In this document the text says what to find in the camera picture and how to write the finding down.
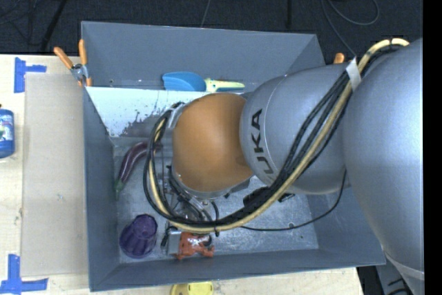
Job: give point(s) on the orange toy figure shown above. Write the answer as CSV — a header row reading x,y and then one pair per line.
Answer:
x,y
195,245

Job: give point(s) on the small grey metal box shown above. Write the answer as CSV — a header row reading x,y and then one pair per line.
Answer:
x,y
173,242

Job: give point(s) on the purple plastic cup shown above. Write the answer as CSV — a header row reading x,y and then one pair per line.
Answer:
x,y
138,236

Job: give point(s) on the purple toy eggplant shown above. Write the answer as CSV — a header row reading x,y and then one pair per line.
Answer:
x,y
129,162

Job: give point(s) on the pale flat board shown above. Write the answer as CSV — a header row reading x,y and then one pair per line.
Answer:
x,y
52,166

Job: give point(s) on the grey metal bin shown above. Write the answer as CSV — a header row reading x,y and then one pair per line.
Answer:
x,y
138,55

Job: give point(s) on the blue can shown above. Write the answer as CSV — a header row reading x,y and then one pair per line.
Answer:
x,y
6,133

